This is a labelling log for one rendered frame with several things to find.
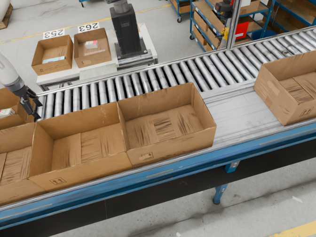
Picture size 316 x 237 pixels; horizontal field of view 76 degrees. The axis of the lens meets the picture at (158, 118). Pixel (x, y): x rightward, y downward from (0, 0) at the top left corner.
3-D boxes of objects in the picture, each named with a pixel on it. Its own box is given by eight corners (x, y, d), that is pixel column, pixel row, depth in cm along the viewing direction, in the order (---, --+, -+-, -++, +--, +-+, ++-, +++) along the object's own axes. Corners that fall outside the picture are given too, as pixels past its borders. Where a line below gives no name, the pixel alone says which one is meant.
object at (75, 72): (145, 24, 206) (144, 21, 203) (157, 58, 170) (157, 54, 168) (45, 46, 200) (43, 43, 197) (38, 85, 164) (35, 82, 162)
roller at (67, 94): (72, 92, 159) (71, 87, 155) (71, 148, 127) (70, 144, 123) (65, 92, 157) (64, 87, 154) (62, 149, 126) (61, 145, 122)
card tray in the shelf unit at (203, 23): (193, 17, 280) (193, 10, 272) (214, 12, 283) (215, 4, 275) (205, 31, 256) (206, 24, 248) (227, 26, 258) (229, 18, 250)
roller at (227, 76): (216, 53, 165) (211, 51, 162) (248, 97, 133) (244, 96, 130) (211, 58, 168) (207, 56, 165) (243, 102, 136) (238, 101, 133)
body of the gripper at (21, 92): (22, 90, 110) (32, 101, 117) (25, 80, 115) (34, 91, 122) (8, 93, 109) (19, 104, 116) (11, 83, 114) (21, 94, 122)
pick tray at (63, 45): (74, 43, 192) (69, 34, 184) (71, 68, 168) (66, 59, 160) (44, 50, 190) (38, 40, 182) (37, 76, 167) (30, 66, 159)
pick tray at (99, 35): (107, 37, 193) (104, 27, 185) (112, 60, 169) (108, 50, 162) (78, 43, 191) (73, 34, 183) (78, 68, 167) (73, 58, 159)
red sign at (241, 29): (245, 36, 165) (248, 21, 155) (245, 37, 164) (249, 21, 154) (226, 41, 163) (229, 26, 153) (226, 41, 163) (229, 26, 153)
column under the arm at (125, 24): (114, 43, 185) (103, 5, 159) (142, 37, 187) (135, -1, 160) (117, 60, 169) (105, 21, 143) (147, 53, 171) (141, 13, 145)
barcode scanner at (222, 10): (211, 16, 149) (215, 0, 141) (226, 14, 151) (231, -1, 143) (215, 20, 145) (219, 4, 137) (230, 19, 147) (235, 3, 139)
